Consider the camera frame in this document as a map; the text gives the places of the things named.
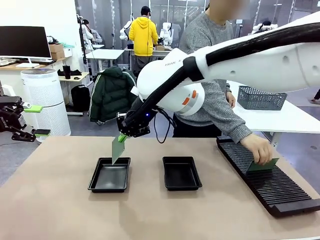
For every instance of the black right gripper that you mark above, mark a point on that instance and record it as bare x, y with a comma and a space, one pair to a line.
135, 130

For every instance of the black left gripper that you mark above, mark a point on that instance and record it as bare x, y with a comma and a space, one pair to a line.
7, 117

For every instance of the green circuit board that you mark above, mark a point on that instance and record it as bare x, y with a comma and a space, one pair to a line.
272, 163
118, 151

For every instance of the black ESD tray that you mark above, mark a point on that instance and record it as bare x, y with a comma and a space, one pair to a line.
181, 175
110, 176

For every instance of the person's left forearm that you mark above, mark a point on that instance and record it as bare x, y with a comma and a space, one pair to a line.
229, 88

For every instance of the person's right forearm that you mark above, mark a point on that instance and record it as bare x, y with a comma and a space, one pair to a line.
235, 127

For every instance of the person's left hand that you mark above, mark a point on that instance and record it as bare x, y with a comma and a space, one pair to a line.
231, 98

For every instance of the person's right hand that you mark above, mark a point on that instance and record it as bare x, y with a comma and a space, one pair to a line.
260, 150

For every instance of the white cylindrical air purifier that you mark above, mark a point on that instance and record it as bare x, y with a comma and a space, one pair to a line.
42, 95

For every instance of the dark green puffer jacket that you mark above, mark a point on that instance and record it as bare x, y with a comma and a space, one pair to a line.
110, 95

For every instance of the black backpack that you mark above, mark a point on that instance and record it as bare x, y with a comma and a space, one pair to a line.
80, 98

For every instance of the wooden top desk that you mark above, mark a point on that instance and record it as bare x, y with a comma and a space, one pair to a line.
10, 67

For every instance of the black tumbler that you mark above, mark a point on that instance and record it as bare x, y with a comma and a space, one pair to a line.
66, 72

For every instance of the black cloth item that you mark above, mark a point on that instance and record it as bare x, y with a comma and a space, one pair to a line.
75, 73

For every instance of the small wooden side desk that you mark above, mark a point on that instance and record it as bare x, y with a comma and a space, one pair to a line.
82, 75

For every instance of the brown cardboard box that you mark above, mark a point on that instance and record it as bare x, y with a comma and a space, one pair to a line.
56, 48
58, 55

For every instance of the white box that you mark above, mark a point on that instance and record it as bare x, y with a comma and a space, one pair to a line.
68, 52

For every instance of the black computer monitor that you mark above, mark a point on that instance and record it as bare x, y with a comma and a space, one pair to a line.
22, 41

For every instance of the white height-adjustable table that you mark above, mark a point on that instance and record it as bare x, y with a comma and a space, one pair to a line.
105, 53

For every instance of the grey work table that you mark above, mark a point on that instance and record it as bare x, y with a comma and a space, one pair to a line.
162, 51

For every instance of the person in grey sweater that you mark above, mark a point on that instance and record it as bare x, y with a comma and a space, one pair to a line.
215, 100

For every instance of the black tripod stand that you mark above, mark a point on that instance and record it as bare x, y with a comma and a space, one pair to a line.
81, 37

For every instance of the person in yellow hoodie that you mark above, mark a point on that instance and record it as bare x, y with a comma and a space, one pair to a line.
143, 35

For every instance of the seated person in grey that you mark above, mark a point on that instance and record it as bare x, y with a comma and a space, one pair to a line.
96, 36

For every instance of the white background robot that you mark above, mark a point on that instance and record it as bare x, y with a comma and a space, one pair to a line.
166, 27
272, 26

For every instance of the grey plastic basket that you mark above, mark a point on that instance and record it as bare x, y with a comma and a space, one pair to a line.
260, 100

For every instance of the large white table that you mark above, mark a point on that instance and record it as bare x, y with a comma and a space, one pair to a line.
275, 120

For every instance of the black slotted board rack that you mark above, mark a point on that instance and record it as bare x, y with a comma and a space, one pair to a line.
270, 185

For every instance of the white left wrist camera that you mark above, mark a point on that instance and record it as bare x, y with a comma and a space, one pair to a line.
7, 90

